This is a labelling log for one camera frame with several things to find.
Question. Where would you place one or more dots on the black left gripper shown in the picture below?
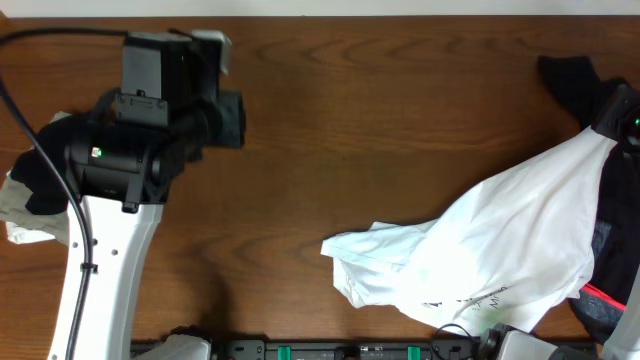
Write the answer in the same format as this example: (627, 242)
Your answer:
(231, 118)

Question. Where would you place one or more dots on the white printed t-shirt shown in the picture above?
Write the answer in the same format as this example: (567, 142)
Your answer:
(509, 249)

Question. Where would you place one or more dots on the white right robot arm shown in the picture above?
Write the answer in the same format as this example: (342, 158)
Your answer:
(625, 320)

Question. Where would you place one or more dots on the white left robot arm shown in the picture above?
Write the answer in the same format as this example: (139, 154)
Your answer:
(119, 169)

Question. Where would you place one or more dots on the folded black garment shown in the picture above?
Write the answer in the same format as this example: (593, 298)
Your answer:
(48, 198)

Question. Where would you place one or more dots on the folded beige garment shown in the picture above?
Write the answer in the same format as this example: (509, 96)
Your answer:
(35, 215)

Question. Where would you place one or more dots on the folded white garment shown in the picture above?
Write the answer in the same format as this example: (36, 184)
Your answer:
(25, 235)

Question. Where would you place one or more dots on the black garment at right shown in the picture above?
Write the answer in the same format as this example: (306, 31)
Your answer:
(576, 86)

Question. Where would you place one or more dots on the grey red-trimmed garment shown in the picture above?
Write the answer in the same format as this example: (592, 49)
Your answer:
(600, 300)

